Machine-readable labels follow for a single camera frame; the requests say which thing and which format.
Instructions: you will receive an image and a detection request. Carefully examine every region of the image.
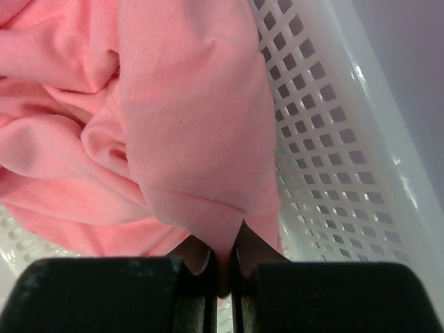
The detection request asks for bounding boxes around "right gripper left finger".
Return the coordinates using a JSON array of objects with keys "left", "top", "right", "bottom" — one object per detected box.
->
[{"left": 1, "top": 257, "right": 217, "bottom": 332}]

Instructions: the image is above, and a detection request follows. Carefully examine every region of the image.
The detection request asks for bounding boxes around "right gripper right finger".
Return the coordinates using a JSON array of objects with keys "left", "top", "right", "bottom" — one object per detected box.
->
[{"left": 232, "top": 241, "right": 443, "bottom": 332}]

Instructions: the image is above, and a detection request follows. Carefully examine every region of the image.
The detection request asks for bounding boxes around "pink t shirt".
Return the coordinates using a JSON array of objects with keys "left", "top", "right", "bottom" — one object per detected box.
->
[{"left": 1, "top": 1, "right": 280, "bottom": 298}]

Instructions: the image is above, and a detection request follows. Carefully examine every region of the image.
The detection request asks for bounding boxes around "white plastic basket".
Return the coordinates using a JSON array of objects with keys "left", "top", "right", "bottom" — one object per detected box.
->
[{"left": 1, "top": 1, "right": 443, "bottom": 332}]

